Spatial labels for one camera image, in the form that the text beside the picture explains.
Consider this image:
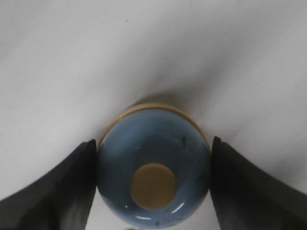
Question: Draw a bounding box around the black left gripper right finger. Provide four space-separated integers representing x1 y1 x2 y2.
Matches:
210 137 307 230

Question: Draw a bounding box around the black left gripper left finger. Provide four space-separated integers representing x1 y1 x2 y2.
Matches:
0 140 96 230

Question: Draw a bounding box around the blue call bell cream base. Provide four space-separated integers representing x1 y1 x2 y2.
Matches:
97 103 211 230

